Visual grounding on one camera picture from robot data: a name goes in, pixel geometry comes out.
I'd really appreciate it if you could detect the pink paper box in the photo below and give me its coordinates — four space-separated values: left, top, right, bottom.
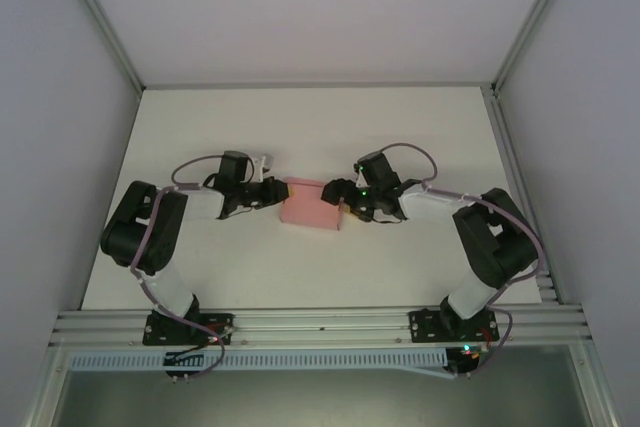
279 176 347 234

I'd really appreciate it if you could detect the small black circuit board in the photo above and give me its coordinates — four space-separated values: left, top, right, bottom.
446 344 485 378
163 349 207 379

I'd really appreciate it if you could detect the grey metal panel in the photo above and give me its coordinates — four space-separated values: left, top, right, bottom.
49 369 601 427

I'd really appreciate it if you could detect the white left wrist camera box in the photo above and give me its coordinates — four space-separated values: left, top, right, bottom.
247 152 276 181

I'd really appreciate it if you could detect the aluminium back rail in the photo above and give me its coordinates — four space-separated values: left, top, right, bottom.
138 80 497 92

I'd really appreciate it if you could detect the aluminium front rail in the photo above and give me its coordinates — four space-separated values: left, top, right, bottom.
49 300 596 348

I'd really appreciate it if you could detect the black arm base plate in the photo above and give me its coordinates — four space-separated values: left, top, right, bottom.
142 313 236 347
408 307 501 343

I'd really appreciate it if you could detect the aluminium side rail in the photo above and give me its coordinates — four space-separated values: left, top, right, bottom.
480 85 585 306

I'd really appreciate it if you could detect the white slotted cable duct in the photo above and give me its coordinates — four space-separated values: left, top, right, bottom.
67 346 450 374

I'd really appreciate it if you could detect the aluminium frame post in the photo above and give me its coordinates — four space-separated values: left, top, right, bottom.
491 0 584 96
53 0 146 94

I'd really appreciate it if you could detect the aluminium frame leg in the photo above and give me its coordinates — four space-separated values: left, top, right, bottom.
22 341 69 427
569 339 624 427

